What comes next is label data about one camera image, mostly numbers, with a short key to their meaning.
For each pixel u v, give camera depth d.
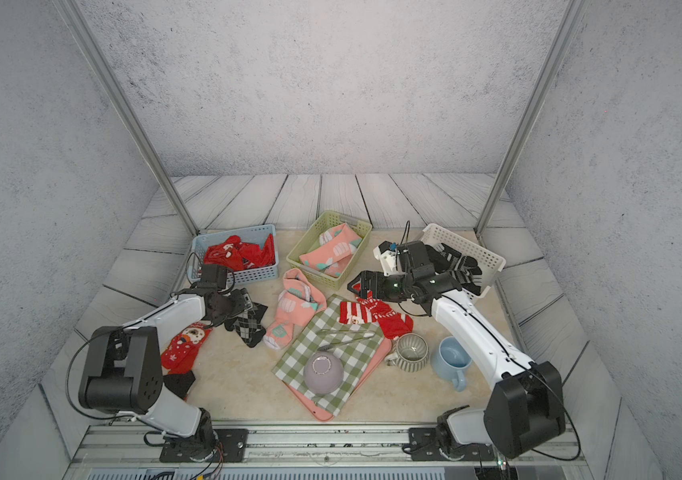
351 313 0.95
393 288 0.68
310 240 1.11
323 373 0.79
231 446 0.73
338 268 1.07
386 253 0.73
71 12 0.70
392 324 0.94
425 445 0.72
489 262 1.05
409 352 0.88
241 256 1.05
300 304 0.94
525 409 0.40
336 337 0.91
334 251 1.10
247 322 0.94
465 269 0.99
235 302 0.85
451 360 0.85
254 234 1.13
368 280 0.70
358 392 0.82
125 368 0.45
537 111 0.86
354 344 0.89
